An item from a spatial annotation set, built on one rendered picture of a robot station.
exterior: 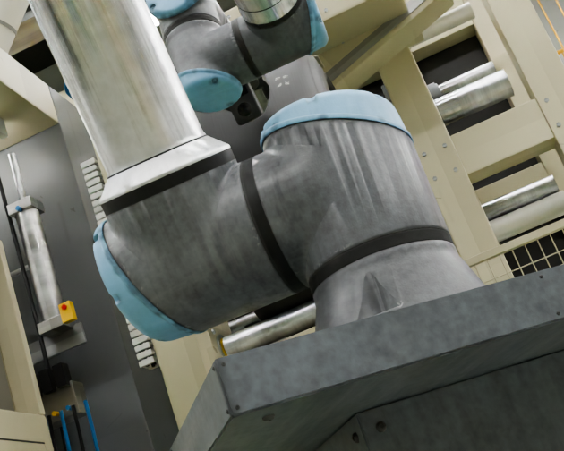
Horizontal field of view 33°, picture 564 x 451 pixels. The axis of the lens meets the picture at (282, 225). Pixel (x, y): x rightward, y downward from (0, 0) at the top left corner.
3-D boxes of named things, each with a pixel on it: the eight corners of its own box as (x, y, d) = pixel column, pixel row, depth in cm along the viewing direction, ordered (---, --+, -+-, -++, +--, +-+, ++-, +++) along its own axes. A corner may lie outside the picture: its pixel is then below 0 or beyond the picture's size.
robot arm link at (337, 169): (439, 210, 87) (375, 54, 93) (270, 279, 90) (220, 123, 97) (461, 252, 101) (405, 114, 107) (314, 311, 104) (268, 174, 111)
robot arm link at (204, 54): (243, 63, 132) (221, -3, 137) (169, 97, 134) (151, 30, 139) (266, 96, 140) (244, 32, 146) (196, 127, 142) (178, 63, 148)
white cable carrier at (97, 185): (139, 368, 190) (79, 163, 207) (149, 370, 195) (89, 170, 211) (158, 359, 189) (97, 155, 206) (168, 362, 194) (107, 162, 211)
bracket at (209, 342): (207, 376, 172) (191, 327, 176) (271, 396, 209) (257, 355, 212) (223, 370, 172) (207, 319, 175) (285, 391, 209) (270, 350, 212)
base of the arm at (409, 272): (546, 301, 88) (505, 208, 92) (375, 332, 80) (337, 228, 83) (444, 370, 104) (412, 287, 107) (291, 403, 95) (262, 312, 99)
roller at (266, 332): (229, 359, 181) (224, 364, 177) (219, 337, 181) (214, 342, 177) (398, 288, 176) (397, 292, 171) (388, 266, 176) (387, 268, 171)
